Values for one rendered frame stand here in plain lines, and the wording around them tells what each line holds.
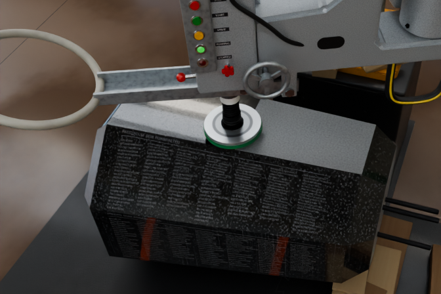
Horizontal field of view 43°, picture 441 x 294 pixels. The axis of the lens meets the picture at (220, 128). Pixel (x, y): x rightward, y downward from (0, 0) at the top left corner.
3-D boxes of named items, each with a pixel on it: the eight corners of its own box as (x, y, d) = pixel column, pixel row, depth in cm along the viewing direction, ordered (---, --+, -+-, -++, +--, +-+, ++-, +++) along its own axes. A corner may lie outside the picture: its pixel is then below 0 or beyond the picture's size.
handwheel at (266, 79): (287, 79, 185) (287, 42, 174) (291, 99, 178) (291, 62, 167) (241, 83, 185) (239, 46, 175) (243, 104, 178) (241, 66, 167)
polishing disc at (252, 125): (194, 136, 205) (193, 134, 205) (219, 100, 219) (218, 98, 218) (247, 152, 198) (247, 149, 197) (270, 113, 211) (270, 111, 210)
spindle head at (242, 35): (299, 51, 199) (300, -69, 168) (308, 91, 183) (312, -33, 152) (198, 60, 200) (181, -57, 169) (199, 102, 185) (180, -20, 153)
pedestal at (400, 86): (305, 98, 347) (308, -7, 295) (415, 123, 323) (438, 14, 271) (266, 174, 306) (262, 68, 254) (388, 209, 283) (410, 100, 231)
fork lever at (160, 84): (292, 62, 201) (293, 51, 197) (300, 98, 187) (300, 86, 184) (101, 76, 202) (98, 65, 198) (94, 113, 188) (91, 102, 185)
